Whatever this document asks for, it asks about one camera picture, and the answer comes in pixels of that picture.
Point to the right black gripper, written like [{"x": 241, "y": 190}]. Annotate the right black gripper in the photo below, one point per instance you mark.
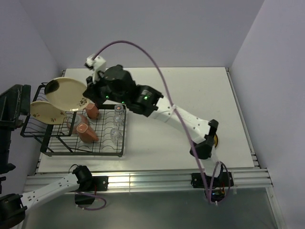
[{"x": 91, "y": 91}]

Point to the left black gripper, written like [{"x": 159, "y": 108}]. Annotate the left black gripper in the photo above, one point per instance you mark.
[{"x": 14, "y": 101}]

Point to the small pink mug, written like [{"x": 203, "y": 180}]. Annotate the small pink mug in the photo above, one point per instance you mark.
[{"x": 92, "y": 111}]

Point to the clear glass cup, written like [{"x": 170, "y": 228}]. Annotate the clear glass cup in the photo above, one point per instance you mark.
[
  {"x": 119, "y": 109},
  {"x": 118, "y": 120},
  {"x": 115, "y": 135}
]

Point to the cream plate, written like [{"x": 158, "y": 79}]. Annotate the cream plate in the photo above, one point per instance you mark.
[
  {"x": 66, "y": 94},
  {"x": 46, "y": 113}
]

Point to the patterned pink ceramic bowl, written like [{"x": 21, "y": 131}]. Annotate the patterned pink ceramic bowl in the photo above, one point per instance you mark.
[{"x": 73, "y": 122}]

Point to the large pink flower mug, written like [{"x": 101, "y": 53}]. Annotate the large pink flower mug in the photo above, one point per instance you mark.
[{"x": 86, "y": 133}]

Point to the clear glass cup front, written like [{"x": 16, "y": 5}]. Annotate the clear glass cup front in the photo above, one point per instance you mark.
[{"x": 115, "y": 135}]

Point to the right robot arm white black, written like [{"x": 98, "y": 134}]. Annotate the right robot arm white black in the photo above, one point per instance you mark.
[{"x": 116, "y": 84}]

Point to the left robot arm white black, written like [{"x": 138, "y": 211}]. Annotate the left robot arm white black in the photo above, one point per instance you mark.
[{"x": 15, "y": 207}]

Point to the black yellow ornate plate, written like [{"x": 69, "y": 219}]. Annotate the black yellow ornate plate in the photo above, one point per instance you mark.
[{"x": 216, "y": 140}]

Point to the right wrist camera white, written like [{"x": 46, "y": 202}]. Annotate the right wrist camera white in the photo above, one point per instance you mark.
[{"x": 95, "y": 64}]

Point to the black wire dish rack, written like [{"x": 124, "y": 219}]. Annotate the black wire dish rack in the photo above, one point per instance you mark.
[{"x": 58, "y": 140}]

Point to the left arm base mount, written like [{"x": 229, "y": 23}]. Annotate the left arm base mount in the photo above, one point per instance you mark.
[{"x": 89, "y": 194}]

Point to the aluminium rail frame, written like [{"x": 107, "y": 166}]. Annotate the aluminium rail frame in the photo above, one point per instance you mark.
[{"x": 156, "y": 157}]

